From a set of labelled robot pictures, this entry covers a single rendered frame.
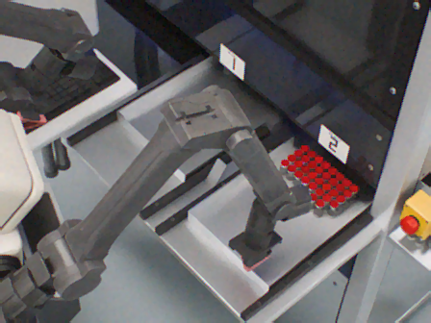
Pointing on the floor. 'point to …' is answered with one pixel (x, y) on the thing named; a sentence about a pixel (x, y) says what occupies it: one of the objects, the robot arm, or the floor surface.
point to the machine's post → (393, 186)
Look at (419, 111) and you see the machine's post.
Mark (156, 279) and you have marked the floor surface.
